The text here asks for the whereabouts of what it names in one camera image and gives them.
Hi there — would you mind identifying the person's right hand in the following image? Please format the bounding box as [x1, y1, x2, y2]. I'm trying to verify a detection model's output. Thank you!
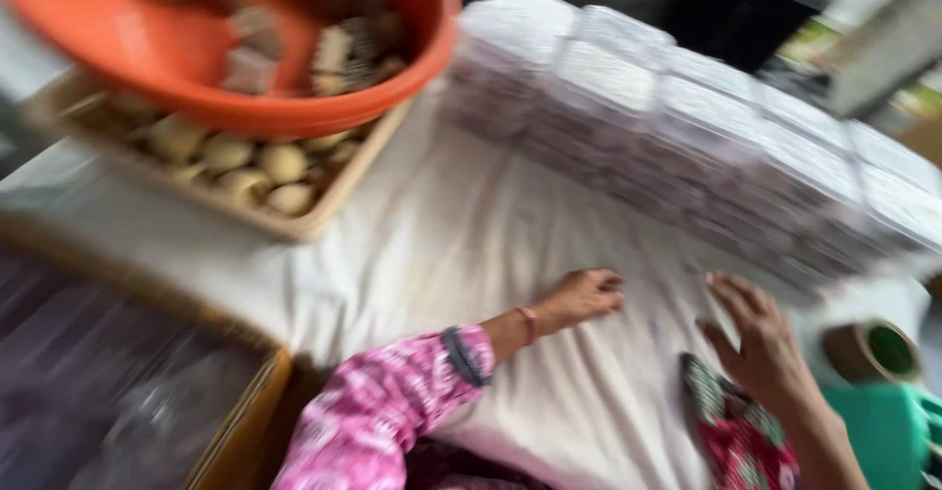
[695, 271, 812, 412]

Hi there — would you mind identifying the person's left hand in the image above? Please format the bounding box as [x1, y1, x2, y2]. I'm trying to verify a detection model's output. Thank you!
[533, 268, 627, 335]

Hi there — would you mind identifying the white table cloth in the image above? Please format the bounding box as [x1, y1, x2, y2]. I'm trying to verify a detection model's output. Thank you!
[0, 81, 942, 490]

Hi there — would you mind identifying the stack of clear plastic packets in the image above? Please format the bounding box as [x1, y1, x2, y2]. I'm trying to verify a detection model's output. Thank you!
[440, 0, 942, 296]

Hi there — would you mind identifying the red green patterned cloth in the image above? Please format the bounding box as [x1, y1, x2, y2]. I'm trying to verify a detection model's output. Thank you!
[679, 352, 802, 490]

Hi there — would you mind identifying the brown tape roll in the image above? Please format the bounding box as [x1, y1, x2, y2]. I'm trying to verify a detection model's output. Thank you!
[822, 318, 925, 387]

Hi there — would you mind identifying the shallow wooden tray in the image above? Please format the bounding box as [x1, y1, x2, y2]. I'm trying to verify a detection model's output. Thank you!
[22, 71, 417, 244]

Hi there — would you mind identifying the green plastic basket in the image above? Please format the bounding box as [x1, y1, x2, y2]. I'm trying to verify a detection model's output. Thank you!
[819, 381, 942, 490]

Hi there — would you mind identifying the heap of round beige balls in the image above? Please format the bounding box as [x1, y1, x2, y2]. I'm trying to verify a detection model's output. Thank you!
[92, 96, 380, 219]

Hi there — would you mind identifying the pile of brown patterned pieces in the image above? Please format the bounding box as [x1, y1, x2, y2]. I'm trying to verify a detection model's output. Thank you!
[129, 0, 413, 97]

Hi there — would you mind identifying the brown cardboard box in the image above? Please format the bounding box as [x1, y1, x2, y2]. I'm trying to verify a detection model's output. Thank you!
[0, 214, 295, 490]

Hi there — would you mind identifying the white box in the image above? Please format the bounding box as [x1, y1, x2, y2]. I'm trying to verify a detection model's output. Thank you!
[823, 0, 942, 120]

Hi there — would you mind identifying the orange plastic basin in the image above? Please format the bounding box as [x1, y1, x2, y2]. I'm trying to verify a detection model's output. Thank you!
[0, 0, 463, 140]

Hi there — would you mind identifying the heap of clear plastic bags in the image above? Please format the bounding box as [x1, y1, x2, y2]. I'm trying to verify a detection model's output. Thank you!
[0, 255, 272, 490]

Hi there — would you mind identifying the red bracelet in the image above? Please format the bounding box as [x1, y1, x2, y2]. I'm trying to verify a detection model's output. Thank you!
[515, 306, 541, 347]

